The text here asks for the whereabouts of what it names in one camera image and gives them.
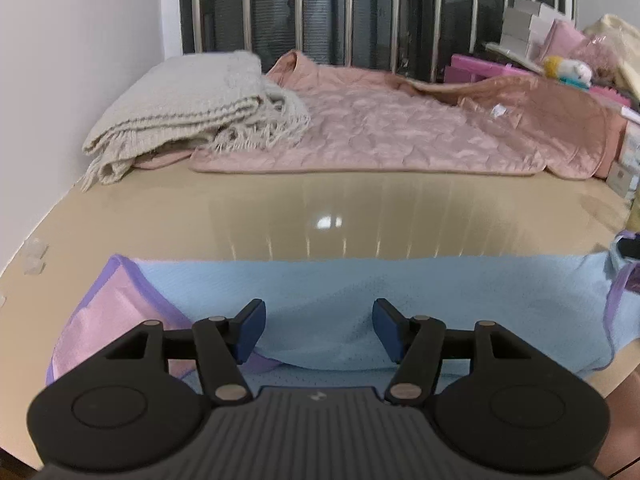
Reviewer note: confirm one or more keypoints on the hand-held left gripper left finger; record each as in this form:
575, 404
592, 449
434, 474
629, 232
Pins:
250, 332

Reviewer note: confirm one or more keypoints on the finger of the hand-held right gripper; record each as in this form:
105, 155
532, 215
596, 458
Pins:
630, 249

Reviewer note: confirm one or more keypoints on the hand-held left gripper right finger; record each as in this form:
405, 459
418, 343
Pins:
387, 330

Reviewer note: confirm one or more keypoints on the person's right forearm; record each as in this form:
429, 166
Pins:
627, 410

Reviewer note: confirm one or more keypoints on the white printed carton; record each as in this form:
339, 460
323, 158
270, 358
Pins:
622, 180

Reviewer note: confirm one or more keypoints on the white yellow plush toy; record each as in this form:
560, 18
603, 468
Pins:
570, 71

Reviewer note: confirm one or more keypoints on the pink lace package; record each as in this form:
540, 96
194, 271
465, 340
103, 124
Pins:
597, 62

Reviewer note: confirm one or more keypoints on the pink quilted jacket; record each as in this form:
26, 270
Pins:
400, 130

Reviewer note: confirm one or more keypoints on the cream cloth bag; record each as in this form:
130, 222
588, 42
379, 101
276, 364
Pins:
620, 40

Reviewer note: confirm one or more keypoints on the dark flat packet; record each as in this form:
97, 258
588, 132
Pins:
515, 55

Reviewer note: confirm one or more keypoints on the clear plastic pieces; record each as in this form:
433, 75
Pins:
35, 260

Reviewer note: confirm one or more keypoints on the white cardboard box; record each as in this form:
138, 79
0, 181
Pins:
515, 42
532, 8
520, 22
542, 30

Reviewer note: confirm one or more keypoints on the magenta flat box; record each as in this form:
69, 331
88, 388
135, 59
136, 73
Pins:
470, 70

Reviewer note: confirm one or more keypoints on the beige knit fringed scarf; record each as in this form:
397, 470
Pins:
190, 100

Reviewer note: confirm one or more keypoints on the metal window grille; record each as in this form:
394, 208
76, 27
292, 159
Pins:
300, 5

